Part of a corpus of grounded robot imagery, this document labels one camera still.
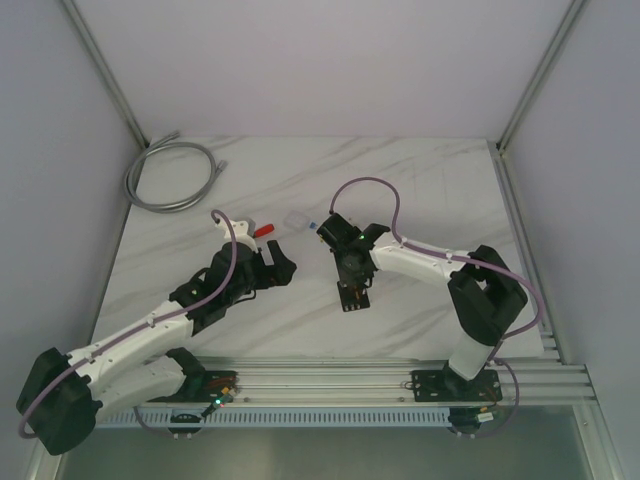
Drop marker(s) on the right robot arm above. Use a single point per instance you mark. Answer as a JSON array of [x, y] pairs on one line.
[[486, 300]]

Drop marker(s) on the grey slotted cable duct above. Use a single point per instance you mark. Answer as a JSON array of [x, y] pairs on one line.
[[237, 416]]

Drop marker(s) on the black fuse box base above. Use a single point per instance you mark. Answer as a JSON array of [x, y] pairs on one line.
[[353, 297]]

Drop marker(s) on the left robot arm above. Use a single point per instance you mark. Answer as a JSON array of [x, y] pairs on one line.
[[67, 394]]

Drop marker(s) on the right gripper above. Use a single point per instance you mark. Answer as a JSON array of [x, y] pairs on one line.
[[359, 278]]

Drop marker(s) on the aluminium front rail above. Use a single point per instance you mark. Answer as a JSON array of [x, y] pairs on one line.
[[319, 382]]

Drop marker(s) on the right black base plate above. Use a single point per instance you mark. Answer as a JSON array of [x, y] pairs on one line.
[[444, 386]]

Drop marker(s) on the right aluminium frame post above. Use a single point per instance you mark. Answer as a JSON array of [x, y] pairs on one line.
[[542, 72]]

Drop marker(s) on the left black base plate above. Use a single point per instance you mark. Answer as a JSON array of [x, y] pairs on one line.
[[203, 387]]

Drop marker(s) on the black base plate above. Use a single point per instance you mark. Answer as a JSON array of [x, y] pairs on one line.
[[203, 387], [444, 386]]

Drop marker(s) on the clear plastic fuse box cover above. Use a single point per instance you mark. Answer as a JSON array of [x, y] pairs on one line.
[[296, 221]]

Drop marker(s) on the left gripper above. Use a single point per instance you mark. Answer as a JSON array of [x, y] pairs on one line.
[[271, 267]]

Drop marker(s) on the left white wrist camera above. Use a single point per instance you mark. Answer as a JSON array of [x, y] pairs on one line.
[[243, 229]]

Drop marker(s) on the left aluminium frame post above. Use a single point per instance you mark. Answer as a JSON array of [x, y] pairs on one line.
[[105, 74]]

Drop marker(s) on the aluminium frame post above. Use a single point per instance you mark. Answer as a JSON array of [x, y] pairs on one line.
[[105, 74], [542, 72]]

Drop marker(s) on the red handled screwdriver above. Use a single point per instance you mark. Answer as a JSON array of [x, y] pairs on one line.
[[264, 231]]

